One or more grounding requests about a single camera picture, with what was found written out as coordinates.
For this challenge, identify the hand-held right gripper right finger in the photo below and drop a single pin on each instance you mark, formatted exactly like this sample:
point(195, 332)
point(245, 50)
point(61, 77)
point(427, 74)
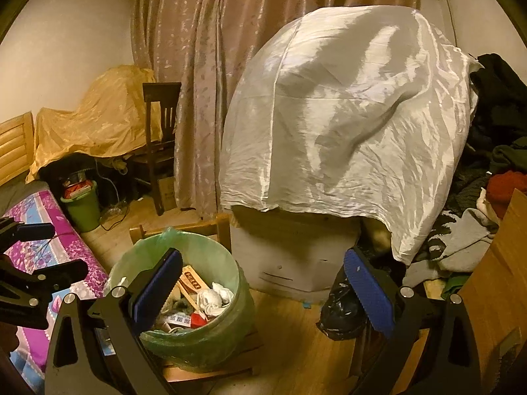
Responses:
point(368, 292)

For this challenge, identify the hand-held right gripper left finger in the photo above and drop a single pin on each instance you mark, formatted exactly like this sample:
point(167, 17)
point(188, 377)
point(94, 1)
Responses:
point(158, 284)

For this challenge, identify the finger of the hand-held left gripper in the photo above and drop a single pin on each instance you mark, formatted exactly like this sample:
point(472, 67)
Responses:
point(37, 231)
point(61, 273)

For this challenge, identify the green scouring cloth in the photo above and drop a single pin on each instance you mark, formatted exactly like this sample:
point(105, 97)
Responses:
point(180, 302)

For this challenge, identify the red tan patterned carton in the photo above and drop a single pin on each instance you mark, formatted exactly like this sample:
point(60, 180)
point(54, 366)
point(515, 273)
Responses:
point(192, 282)

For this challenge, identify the white box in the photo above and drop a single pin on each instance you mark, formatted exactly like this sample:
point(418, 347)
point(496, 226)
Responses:
point(179, 320)

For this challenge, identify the red box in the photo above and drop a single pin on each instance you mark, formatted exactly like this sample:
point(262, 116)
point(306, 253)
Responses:
point(198, 320)

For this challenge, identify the trash bin with green bag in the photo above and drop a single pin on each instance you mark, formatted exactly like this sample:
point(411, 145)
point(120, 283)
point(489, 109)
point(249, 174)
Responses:
point(230, 263)

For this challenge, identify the floral striped bedsheet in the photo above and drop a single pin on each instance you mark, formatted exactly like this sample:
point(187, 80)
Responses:
point(70, 247)

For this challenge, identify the black plastic bag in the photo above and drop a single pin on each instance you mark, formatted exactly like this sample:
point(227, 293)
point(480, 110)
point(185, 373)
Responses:
point(341, 308)

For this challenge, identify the grey bed sheet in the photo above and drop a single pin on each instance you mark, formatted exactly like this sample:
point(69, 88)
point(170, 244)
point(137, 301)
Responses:
point(16, 195)

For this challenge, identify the green plastic bucket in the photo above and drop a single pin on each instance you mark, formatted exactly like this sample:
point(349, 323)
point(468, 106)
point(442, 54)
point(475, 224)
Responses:
point(84, 212)

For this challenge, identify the red white packet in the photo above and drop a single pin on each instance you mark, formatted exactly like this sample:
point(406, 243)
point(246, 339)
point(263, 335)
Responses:
point(76, 191)

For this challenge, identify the white appliance cabinet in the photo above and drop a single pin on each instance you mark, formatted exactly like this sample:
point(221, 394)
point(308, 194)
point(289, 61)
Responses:
point(296, 255)

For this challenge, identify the wooden headboard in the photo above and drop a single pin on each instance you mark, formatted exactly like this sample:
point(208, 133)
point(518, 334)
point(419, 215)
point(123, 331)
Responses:
point(16, 144)

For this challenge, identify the small cardboard box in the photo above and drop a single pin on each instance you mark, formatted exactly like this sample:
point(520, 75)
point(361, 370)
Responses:
point(168, 193)

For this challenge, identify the grey garment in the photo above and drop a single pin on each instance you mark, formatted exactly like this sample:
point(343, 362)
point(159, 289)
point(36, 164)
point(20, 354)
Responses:
point(465, 238)

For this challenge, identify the golden cloth cover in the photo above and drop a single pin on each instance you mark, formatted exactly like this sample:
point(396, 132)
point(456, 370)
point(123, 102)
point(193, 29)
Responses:
point(103, 119)

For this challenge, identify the brown cardboard sheet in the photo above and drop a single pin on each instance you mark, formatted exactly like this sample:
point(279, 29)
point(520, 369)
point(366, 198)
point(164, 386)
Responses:
point(502, 296)

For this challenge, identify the red garment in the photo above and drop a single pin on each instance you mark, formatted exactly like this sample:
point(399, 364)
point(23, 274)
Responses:
point(508, 191)

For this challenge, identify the white satin cloth cover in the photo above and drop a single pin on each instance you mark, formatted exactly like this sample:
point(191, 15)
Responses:
point(350, 111)

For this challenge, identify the dark wooden chair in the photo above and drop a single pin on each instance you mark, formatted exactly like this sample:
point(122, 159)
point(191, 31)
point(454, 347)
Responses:
point(162, 94)

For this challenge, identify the black garment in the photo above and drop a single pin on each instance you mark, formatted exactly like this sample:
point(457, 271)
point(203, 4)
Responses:
point(502, 98)

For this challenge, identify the pink patterned curtain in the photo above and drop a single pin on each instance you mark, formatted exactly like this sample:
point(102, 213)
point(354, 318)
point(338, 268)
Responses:
point(197, 49)

